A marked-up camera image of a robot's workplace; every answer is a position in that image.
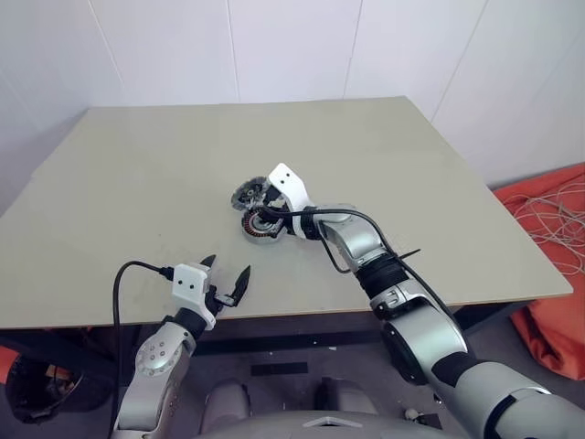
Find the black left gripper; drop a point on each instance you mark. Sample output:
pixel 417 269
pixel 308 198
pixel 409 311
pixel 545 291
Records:
pixel 214 299

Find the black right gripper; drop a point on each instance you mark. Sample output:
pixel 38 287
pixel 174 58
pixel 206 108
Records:
pixel 279 201

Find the grey spoked rotor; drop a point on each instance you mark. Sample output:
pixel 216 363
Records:
pixel 244 195

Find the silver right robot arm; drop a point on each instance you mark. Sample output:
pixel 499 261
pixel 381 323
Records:
pixel 425 329

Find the black floor tape strip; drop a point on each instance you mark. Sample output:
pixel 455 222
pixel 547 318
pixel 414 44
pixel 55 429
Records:
pixel 279 369

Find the dark rounded grey shape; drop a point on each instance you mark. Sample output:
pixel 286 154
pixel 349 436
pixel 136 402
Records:
pixel 226 407
pixel 345 395

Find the grey robot torso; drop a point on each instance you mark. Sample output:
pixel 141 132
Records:
pixel 320 425

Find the black waste bin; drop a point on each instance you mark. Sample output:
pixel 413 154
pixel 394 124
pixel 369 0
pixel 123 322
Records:
pixel 41 388

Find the orange cloth under table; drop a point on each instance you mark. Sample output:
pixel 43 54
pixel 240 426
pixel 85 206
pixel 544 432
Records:
pixel 7 361

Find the small black white floor fixture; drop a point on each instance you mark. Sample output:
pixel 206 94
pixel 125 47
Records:
pixel 418 417

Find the orange fabric bag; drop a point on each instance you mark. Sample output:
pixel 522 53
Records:
pixel 548 320

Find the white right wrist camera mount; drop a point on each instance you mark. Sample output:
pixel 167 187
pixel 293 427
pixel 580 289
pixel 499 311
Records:
pixel 290 185

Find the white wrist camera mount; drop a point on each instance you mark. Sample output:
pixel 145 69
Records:
pixel 290 185
pixel 189 285

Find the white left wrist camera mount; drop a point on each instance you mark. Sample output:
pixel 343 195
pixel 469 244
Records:
pixel 189 285

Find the black table frame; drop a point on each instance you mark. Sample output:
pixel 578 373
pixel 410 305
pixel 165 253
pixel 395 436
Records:
pixel 283 334

